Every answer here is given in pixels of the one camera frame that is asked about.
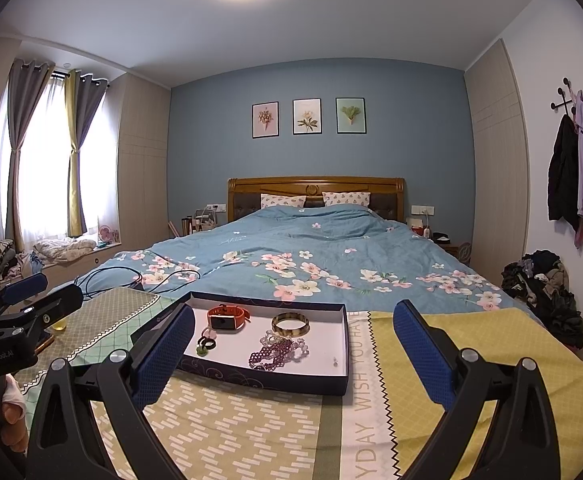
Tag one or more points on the dark clothes pile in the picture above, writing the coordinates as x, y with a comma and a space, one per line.
546, 290

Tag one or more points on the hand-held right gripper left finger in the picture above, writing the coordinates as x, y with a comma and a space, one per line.
169, 345

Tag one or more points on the blue floral duvet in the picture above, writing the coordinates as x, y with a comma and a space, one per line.
321, 240

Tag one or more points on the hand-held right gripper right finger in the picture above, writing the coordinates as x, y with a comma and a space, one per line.
424, 350

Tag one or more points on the black charger adapter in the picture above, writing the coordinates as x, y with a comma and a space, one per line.
137, 285

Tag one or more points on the window bench cabinet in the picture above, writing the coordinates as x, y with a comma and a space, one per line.
101, 255

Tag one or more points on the white sheer curtain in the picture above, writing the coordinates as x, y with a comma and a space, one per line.
41, 160

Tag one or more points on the cluster of bedside bottles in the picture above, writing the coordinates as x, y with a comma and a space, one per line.
201, 220

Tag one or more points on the heap of mixed clothes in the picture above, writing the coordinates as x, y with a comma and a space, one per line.
11, 260

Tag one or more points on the orange smart watch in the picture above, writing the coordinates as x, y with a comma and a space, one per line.
224, 321

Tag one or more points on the crumpled beige bedding pile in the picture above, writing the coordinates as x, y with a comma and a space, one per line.
63, 250

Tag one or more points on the black wall coat rack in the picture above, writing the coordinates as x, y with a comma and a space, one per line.
566, 92

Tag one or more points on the person's left hand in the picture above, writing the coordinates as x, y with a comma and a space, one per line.
13, 430

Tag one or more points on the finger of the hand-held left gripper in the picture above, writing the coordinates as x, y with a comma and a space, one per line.
58, 305
23, 285

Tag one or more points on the dark blue cardboard box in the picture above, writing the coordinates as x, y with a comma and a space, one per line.
316, 340

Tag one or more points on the black curtain rod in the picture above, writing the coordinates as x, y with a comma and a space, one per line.
60, 74

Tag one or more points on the white framed flower picture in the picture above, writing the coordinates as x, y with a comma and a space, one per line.
307, 116

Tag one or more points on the small yellow lidded container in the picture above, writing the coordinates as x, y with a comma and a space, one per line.
60, 326

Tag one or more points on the olive tortoiseshell bangle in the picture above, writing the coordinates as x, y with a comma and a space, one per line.
291, 333

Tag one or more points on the white wall socket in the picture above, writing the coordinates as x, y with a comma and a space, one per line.
421, 209
216, 207

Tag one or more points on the bedside clutter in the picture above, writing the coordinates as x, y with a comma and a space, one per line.
419, 230

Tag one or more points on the small pink fan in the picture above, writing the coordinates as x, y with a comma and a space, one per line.
106, 235

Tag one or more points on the beige wardrobe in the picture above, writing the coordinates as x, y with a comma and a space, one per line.
141, 160
496, 160

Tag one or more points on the grey yellow curtain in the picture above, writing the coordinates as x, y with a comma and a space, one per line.
18, 110
83, 125

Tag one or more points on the wooden bed headboard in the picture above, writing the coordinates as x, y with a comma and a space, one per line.
281, 185

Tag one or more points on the patterned white pillow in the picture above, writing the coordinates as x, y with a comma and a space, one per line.
346, 199
282, 201

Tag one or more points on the black jacket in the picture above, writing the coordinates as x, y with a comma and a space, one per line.
561, 170

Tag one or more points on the pink framed flower picture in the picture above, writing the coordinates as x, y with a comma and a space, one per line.
265, 120

